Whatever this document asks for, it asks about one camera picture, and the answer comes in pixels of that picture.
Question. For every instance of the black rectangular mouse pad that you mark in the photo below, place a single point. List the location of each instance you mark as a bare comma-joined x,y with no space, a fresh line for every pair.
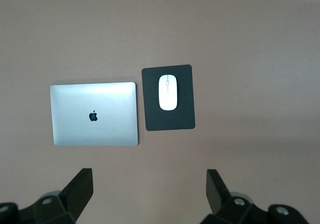
185,113

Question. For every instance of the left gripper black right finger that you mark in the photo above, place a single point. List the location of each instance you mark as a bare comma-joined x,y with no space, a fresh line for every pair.
217,196

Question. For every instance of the silver laptop with apple logo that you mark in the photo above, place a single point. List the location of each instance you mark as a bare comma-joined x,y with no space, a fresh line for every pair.
75,103

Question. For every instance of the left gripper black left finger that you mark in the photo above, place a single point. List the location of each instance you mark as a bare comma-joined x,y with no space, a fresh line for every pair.
75,194

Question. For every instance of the brown table cover cloth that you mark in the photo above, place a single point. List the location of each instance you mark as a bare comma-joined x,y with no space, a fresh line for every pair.
160,21

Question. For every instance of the white computer mouse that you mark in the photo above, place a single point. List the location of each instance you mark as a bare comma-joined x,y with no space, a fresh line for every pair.
168,96

